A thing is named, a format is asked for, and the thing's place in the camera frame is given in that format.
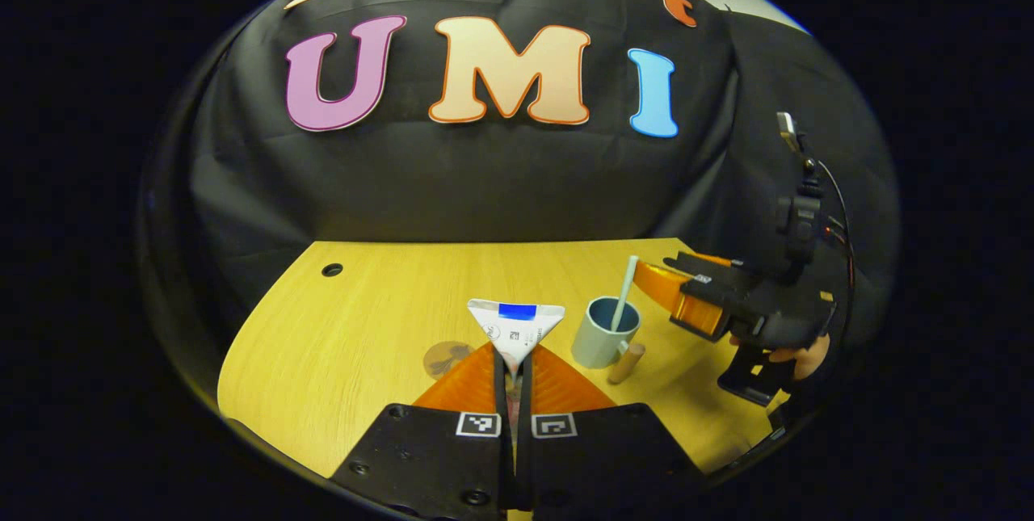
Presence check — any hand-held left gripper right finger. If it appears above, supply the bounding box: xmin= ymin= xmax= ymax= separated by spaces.
xmin=517 ymin=343 xmax=704 ymax=515

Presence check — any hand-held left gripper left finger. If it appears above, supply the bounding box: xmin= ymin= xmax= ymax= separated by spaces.
xmin=331 ymin=342 xmax=518 ymax=521

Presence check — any pale green toothbrush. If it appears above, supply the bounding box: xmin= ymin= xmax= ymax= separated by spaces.
xmin=610 ymin=255 xmax=641 ymax=334

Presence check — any white toothpaste tube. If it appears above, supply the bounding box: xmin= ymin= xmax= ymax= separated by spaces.
xmin=467 ymin=299 xmax=566 ymax=380

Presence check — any round cork coaster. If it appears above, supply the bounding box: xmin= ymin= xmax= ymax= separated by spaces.
xmin=423 ymin=341 xmax=477 ymax=380

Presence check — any pale blue cup wooden handle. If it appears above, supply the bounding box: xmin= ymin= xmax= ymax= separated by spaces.
xmin=571 ymin=296 xmax=647 ymax=386

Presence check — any black backdrop cloth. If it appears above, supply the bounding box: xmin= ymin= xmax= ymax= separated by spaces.
xmin=137 ymin=0 xmax=902 ymax=352

